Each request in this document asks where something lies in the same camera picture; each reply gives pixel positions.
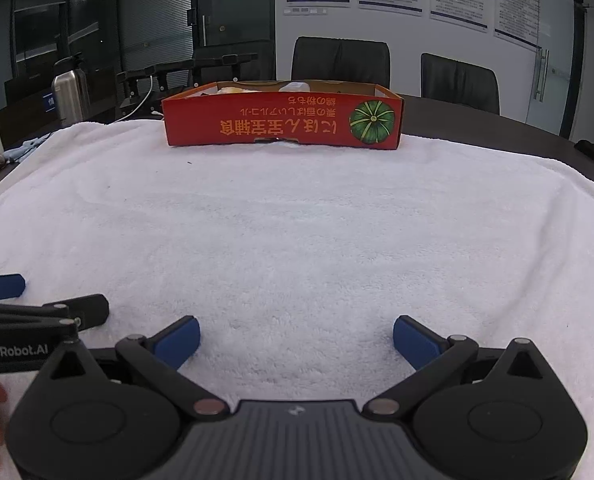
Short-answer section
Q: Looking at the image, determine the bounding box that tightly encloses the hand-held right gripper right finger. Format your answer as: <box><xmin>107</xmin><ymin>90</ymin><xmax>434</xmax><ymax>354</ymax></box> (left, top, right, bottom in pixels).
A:
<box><xmin>364</xmin><ymin>315</ymin><xmax>554</xmax><ymax>419</ymax></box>

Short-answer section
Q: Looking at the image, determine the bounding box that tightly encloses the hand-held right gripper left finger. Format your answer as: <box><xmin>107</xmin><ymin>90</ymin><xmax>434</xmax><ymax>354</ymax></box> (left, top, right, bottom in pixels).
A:
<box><xmin>38</xmin><ymin>315</ymin><xmax>230</xmax><ymax>419</ymax></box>

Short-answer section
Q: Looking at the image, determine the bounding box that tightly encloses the red cardboard box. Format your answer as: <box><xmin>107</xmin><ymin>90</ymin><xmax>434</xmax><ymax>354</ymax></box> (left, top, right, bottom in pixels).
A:
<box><xmin>161</xmin><ymin>81</ymin><xmax>404</xmax><ymax>152</ymax></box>

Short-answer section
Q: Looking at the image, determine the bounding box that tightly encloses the dark wooden desktop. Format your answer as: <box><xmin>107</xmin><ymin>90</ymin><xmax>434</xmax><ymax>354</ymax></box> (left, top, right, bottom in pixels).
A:
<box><xmin>0</xmin><ymin>92</ymin><xmax>594</xmax><ymax>196</ymax></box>

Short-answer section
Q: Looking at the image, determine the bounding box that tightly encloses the light blue cloth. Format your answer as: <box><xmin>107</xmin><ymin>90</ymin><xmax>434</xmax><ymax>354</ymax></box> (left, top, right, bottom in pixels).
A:
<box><xmin>4</xmin><ymin>137</ymin><xmax>45</xmax><ymax>161</ymax></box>

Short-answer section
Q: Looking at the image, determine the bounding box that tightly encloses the white towel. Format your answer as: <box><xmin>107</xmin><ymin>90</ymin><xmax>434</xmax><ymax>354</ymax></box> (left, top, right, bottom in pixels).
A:
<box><xmin>0</xmin><ymin>119</ymin><xmax>594</xmax><ymax>480</ymax></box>

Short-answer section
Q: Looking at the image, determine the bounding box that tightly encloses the steel thermos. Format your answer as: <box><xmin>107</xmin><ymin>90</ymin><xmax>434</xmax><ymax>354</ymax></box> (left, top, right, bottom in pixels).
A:
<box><xmin>51</xmin><ymin>55</ymin><xmax>92</xmax><ymax>128</ymax></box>

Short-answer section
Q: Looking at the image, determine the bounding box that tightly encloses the black stand row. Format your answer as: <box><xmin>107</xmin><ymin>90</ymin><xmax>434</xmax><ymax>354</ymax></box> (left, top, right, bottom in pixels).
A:
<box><xmin>116</xmin><ymin>52</ymin><xmax>258</xmax><ymax>116</ymax></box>

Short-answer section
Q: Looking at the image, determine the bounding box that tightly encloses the black office chair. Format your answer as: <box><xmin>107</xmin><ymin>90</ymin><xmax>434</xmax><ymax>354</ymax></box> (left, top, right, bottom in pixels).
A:
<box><xmin>191</xmin><ymin>39</ymin><xmax>274</xmax><ymax>92</ymax></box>
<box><xmin>291</xmin><ymin>36</ymin><xmax>391</xmax><ymax>88</ymax></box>
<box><xmin>420</xmin><ymin>53</ymin><xmax>500</xmax><ymax>116</ymax></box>

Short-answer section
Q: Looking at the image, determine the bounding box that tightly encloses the white cable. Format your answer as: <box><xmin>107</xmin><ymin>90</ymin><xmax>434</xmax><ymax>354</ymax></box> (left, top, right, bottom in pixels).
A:
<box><xmin>120</xmin><ymin>75</ymin><xmax>163</xmax><ymax>121</ymax></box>

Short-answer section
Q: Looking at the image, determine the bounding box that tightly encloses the steel door handle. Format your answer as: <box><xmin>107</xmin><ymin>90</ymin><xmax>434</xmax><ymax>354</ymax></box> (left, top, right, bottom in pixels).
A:
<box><xmin>187</xmin><ymin>10</ymin><xmax>207</xmax><ymax>51</ymax></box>
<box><xmin>534</xmin><ymin>49</ymin><xmax>550</xmax><ymax>102</ymax></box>

